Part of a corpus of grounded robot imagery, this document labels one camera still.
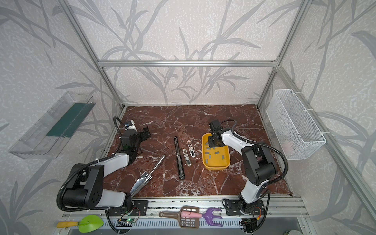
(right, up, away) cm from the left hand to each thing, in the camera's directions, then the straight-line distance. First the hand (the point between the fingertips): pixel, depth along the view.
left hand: (144, 123), depth 91 cm
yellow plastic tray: (+45, -22, 0) cm, 50 cm away
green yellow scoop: (-18, -46, -23) cm, 55 cm away
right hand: (+44, -10, +5) cm, 46 cm away
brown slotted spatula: (+31, -47, -21) cm, 60 cm away
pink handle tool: (+30, -43, -22) cm, 57 cm away
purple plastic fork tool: (+40, -44, -21) cm, 63 cm away
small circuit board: (+1, -47, -20) cm, 51 cm away
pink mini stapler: (+30, -18, +3) cm, 35 cm away
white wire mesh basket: (+76, -3, -30) cm, 82 cm away
